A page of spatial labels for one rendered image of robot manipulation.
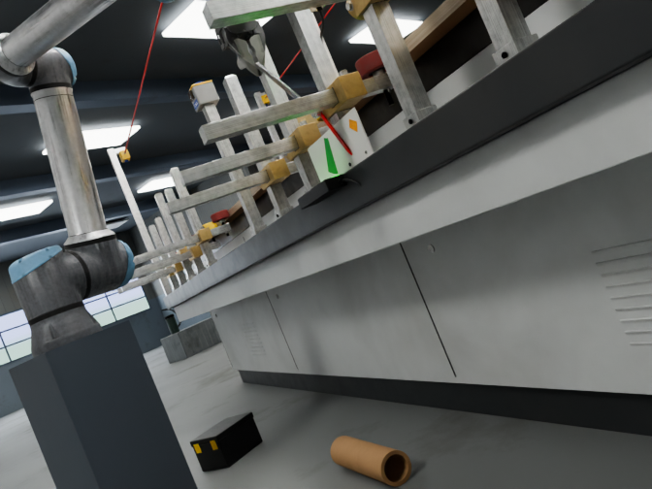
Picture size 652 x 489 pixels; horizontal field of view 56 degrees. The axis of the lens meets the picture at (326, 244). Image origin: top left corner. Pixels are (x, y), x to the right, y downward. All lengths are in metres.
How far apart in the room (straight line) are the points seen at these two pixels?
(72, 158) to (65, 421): 0.74
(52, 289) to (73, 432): 0.38
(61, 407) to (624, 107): 1.43
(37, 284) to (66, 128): 0.46
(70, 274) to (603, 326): 1.35
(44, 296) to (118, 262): 0.25
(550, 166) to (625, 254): 0.30
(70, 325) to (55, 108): 0.62
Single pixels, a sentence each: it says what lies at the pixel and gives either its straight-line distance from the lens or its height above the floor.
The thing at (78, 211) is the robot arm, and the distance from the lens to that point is 1.92.
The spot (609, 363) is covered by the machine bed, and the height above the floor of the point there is 0.16.
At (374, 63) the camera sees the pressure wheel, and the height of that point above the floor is 0.88.
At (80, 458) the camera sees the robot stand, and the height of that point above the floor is 0.32.
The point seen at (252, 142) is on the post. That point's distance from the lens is 1.75.
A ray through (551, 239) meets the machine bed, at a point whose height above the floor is 0.42.
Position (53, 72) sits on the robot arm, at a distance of 1.97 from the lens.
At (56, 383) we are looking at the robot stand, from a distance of 1.70.
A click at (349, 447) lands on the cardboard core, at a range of 1.65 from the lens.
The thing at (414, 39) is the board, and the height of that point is 0.89.
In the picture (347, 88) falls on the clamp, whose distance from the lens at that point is 1.23.
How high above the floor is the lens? 0.55
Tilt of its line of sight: 1 degrees up
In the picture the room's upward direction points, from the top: 23 degrees counter-clockwise
